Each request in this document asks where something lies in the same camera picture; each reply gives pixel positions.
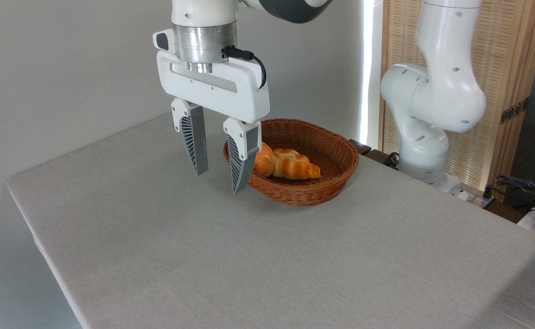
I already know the white power strip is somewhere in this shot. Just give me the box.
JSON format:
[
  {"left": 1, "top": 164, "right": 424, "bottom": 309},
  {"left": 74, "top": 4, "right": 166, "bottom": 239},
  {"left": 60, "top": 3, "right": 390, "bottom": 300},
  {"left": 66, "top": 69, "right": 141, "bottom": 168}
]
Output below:
[{"left": 450, "top": 182, "right": 496, "bottom": 209}]

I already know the brown wicker basket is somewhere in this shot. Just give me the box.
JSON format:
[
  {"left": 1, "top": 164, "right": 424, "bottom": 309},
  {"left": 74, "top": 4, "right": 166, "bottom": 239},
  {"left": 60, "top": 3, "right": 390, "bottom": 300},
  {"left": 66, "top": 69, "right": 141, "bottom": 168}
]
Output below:
[{"left": 223, "top": 118, "right": 360, "bottom": 207}]

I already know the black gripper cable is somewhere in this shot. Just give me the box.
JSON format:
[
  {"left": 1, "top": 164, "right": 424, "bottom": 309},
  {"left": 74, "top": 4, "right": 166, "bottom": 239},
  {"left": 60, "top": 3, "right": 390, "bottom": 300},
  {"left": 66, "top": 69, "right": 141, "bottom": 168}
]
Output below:
[{"left": 222, "top": 45, "right": 267, "bottom": 90}]

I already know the grey tablecloth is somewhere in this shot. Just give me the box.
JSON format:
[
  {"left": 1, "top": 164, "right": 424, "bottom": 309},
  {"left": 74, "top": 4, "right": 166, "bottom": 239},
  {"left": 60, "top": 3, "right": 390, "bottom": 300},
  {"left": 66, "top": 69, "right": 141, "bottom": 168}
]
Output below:
[{"left": 6, "top": 109, "right": 535, "bottom": 329}]

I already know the black cable bundle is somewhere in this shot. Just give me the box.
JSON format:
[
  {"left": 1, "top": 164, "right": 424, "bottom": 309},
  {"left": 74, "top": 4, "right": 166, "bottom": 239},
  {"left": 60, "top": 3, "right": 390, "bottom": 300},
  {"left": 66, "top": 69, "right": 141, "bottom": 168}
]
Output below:
[{"left": 483, "top": 175, "right": 535, "bottom": 216}]

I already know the dark wooden side table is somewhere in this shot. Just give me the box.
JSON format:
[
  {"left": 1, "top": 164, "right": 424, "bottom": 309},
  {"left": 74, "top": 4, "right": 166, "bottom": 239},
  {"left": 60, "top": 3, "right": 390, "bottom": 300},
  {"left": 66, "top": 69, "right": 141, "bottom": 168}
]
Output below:
[{"left": 349, "top": 139, "right": 401, "bottom": 170}]

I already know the wooden folding screen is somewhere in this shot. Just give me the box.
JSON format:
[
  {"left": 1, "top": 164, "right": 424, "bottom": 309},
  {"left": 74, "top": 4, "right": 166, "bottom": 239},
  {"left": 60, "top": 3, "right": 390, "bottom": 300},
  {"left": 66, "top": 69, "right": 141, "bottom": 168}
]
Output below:
[{"left": 379, "top": 0, "right": 535, "bottom": 202}]

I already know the dark metal screen hinge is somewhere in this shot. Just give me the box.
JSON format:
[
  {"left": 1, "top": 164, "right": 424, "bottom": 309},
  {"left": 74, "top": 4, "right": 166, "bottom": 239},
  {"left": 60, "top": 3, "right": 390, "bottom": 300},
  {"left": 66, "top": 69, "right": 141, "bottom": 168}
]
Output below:
[{"left": 499, "top": 97, "right": 530, "bottom": 125}]

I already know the round orange bread bun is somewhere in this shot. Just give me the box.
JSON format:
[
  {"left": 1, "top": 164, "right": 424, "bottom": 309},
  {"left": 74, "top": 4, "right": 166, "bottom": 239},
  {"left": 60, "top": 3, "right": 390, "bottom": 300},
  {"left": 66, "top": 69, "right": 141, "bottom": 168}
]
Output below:
[{"left": 252, "top": 142, "right": 275, "bottom": 178}]

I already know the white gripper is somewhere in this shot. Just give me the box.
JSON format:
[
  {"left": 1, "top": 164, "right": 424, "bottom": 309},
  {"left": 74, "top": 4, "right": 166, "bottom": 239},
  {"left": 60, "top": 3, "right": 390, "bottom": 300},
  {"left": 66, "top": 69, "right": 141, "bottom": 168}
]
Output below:
[{"left": 156, "top": 50, "right": 271, "bottom": 194}]

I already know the yellow croissant bread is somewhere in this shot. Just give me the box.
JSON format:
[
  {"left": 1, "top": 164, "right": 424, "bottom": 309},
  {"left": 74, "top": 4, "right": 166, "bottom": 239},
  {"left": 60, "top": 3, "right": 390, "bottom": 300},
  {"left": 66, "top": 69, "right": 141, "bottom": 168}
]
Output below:
[{"left": 271, "top": 148, "right": 322, "bottom": 180}]

